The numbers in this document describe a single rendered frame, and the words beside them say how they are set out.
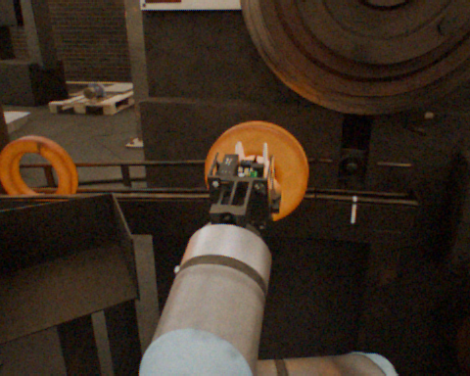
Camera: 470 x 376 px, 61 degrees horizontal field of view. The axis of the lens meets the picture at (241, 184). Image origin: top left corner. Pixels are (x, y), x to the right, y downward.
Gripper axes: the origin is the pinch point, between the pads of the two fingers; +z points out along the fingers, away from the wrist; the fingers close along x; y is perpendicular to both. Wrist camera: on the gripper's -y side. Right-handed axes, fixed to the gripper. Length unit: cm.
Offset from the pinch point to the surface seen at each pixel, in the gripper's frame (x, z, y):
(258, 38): 2.5, 22.5, 11.0
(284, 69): -2.4, 21.0, 6.0
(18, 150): 58, 18, -13
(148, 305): 52, 39, -98
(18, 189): 60, 15, -22
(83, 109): 264, 348, -177
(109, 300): 23.8, -12.4, -21.0
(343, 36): -11.7, 14.5, 13.8
